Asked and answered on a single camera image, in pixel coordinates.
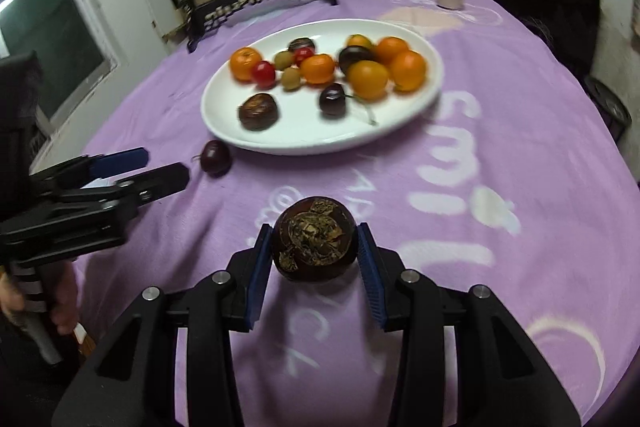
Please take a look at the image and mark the orange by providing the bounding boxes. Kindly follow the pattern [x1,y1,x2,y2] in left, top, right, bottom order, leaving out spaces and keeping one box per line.
[390,50,428,93]
[346,34,374,50]
[374,36,410,65]

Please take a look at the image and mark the black round stool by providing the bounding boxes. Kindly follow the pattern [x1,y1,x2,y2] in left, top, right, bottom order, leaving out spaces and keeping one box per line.
[582,76,632,144]

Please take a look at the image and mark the purple smile tablecloth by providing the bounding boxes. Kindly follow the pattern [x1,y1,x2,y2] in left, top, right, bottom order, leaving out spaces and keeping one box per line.
[76,0,639,419]

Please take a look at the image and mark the yellow longan fruit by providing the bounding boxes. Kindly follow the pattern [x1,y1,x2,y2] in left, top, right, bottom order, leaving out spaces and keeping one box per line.
[280,67,303,91]
[272,50,295,72]

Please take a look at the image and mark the red cherry tomato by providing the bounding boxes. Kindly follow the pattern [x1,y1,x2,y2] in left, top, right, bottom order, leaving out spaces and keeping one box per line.
[294,46,316,67]
[250,61,277,89]

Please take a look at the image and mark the dark wrinkled passion fruit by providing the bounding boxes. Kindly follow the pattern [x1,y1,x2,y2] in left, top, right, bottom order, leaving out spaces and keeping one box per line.
[288,37,316,53]

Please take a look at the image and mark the left hand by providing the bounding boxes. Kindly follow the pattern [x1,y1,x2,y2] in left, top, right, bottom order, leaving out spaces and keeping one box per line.
[1,261,79,335]

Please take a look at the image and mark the central orange tangerine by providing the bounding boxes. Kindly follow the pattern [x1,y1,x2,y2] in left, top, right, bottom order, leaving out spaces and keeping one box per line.
[346,61,390,102]

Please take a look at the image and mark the white oval plate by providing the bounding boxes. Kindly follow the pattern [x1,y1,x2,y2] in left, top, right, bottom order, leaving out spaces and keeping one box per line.
[201,18,444,156]

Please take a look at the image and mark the large orange tangerine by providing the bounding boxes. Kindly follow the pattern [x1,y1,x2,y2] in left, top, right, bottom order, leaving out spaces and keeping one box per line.
[229,46,262,82]

